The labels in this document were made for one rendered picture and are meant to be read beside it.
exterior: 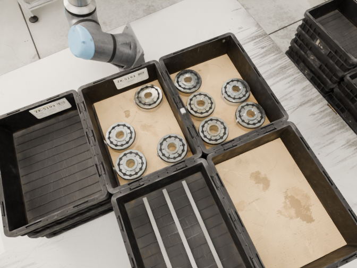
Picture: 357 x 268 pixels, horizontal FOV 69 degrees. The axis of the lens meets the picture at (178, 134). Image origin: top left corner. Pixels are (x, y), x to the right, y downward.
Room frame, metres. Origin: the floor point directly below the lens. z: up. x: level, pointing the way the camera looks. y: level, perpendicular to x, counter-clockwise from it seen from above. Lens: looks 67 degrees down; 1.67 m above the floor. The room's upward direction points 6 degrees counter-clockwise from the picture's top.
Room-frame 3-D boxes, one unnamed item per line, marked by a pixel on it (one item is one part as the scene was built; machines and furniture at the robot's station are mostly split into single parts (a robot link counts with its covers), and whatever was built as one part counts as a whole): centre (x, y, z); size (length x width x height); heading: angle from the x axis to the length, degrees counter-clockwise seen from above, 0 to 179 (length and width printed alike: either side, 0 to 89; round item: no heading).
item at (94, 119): (0.39, 0.13, 0.87); 0.40 x 0.30 x 0.11; 17
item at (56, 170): (0.30, 0.42, 0.87); 0.40 x 0.30 x 0.11; 17
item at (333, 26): (0.99, -0.97, 0.37); 0.40 x 0.30 x 0.45; 22
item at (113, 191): (0.39, 0.13, 0.92); 0.40 x 0.30 x 0.02; 17
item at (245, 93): (0.50, -0.23, 0.86); 0.10 x 0.10 x 0.01
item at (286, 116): (0.48, -0.15, 0.92); 0.40 x 0.30 x 0.02; 17
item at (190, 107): (0.46, -0.09, 0.86); 0.10 x 0.10 x 0.01
